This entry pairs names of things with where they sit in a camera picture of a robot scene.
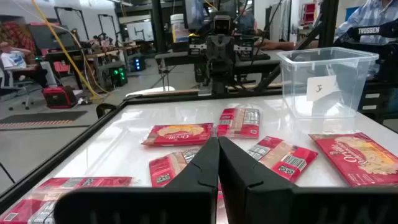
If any black frame post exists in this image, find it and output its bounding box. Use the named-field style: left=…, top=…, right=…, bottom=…
left=319, top=0, right=340, bottom=49
left=151, top=0, right=167, bottom=54

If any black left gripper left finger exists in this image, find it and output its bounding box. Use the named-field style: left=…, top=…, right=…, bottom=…
left=53, top=136, right=221, bottom=224

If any black floor mat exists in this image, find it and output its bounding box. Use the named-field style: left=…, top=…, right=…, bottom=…
left=0, top=110, right=89, bottom=129

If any black table frame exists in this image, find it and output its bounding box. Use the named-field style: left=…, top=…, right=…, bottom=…
left=0, top=88, right=284, bottom=215

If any black diagonal frame brace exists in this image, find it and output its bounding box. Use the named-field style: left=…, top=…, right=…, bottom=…
left=254, top=23, right=323, bottom=93

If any white plastic bin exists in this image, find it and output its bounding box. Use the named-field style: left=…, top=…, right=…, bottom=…
left=125, top=86, right=176, bottom=98

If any dark computer monitor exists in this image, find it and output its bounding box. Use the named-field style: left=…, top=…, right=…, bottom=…
left=183, top=0, right=205, bottom=30

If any white paper label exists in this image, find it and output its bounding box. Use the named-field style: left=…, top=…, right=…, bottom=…
left=306, top=75, right=339, bottom=102

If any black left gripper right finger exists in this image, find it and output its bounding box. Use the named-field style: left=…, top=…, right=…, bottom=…
left=218, top=136, right=398, bottom=224

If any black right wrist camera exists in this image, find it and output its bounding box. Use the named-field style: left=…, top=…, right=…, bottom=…
left=213, top=14, right=233, bottom=35

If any red patterned cloth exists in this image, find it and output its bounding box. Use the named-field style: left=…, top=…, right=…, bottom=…
left=0, top=21, right=35, bottom=52

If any red popcorn bag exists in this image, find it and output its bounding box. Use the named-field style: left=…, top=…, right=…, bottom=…
left=148, top=146, right=201, bottom=188
left=141, top=123, right=215, bottom=147
left=308, top=132, right=398, bottom=188
left=0, top=176, right=134, bottom=224
left=216, top=107, right=261, bottom=139
left=247, top=135, right=319, bottom=184

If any yellow hanging cable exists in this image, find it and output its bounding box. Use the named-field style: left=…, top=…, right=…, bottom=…
left=30, top=0, right=103, bottom=100

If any person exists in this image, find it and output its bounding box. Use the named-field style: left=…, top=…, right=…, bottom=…
left=334, top=0, right=398, bottom=47
left=238, top=2, right=257, bottom=35
left=0, top=40, right=37, bottom=71

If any clear plastic bin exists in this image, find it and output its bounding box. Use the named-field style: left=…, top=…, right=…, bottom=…
left=276, top=46, right=380, bottom=119

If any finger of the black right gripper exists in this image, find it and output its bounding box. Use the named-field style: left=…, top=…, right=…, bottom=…
left=187, top=34, right=222, bottom=74
left=220, top=34, right=256, bottom=74

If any silver metal bracket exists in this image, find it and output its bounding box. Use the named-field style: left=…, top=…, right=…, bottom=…
left=198, top=83, right=213, bottom=96

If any office chair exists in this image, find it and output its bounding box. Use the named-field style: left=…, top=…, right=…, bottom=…
left=0, top=58, right=37, bottom=110

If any black corner handle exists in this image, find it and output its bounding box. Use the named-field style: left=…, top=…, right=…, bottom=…
left=95, top=103, right=118, bottom=119

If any white jar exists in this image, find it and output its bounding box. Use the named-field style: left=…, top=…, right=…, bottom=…
left=170, top=13, right=188, bottom=44

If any wooden workbench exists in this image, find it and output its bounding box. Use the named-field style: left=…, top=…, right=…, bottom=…
left=45, top=45, right=142, bottom=91

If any person's forearm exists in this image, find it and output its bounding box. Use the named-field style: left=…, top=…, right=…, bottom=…
left=254, top=39, right=312, bottom=52

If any black computer with green lights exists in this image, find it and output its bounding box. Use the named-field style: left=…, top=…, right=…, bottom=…
left=109, top=64, right=129, bottom=88

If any red toolbox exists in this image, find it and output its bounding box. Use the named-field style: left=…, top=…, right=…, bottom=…
left=42, top=86, right=78, bottom=110

